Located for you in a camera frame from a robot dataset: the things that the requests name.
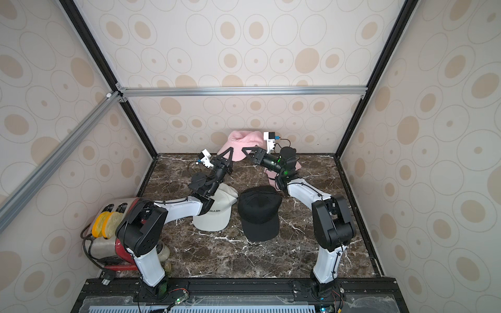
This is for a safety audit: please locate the horizontal aluminium rail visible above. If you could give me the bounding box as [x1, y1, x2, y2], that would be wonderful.
[118, 86, 368, 98]

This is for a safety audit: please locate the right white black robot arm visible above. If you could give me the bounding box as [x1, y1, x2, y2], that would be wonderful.
[242, 146, 356, 292]

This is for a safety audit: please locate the white cap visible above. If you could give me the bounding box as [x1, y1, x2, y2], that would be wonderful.
[193, 183, 238, 232]

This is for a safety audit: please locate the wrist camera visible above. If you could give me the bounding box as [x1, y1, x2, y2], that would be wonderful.
[264, 132, 280, 153]
[197, 149, 214, 169]

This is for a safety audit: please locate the right yellow toast slice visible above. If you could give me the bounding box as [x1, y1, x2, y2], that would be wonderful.
[102, 212, 124, 239]

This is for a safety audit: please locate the small round brown bottle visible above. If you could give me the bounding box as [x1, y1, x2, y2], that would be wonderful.
[164, 262, 172, 274]

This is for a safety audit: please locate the black toaster power cable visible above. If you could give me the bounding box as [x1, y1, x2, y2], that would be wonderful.
[80, 222, 118, 286]

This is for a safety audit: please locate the left yellow toast slice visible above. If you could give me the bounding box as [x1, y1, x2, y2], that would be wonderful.
[91, 211, 110, 238]

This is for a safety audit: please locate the small circuit board with led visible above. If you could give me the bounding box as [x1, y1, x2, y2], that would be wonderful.
[169, 288, 189, 309]

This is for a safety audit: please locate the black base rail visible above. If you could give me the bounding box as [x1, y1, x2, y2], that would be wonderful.
[72, 278, 408, 312]

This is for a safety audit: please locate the black right frame post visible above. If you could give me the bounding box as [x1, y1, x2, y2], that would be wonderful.
[335, 0, 420, 159]

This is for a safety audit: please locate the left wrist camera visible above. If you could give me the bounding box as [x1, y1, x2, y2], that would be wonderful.
[197, 149, 214, 169]

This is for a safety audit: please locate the black cap front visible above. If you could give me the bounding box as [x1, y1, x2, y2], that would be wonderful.
[237, 185, 283, 242]

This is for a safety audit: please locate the yellow toast slice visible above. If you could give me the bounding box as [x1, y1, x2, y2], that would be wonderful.
[91, 211, 110, 238]
[102, 212, 124, 239]

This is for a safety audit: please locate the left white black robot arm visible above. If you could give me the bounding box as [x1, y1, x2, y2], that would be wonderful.
[116, 147, 234, 288]

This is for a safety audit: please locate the black left frame post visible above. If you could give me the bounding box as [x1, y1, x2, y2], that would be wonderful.
[58, 0, 159, 159]

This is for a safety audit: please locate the black frame post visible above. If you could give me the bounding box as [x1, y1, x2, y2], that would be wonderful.
[58, 0, 159, 159]
[335, 0, 420, 159]

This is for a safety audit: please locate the red silver toaster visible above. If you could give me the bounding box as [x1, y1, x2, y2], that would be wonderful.
[80, 197, 139, 271]

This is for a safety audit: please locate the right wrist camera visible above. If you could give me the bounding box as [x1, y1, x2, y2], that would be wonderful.
[264, 132, 280, 153]

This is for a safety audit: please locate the left diagonal aluminium rail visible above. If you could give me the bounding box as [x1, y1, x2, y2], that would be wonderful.
[1, 91, 121, 231]

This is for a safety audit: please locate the pink baseball cap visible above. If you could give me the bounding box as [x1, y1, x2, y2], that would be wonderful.
[218, 130, 267, 162]
[264, 162, 301, 191]

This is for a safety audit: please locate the small glass jar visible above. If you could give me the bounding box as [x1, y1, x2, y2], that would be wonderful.
[156, 242, 170, 263]

